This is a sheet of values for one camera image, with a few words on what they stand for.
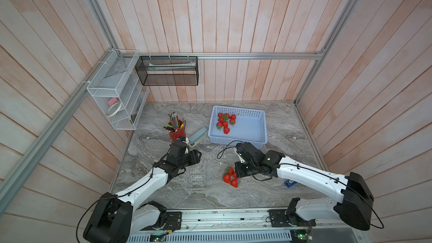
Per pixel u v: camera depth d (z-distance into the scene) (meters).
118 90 0.69
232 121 1.07
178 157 0.66
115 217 0.40
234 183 0.82
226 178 0.84
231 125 1.07
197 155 0.78
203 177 0.86
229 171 0.84
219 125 1.04
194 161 0.75
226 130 1.04
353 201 0.40
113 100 0.82
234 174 0.70
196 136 0.97
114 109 0.78
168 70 1.04
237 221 0.75
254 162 0.60
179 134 0.99
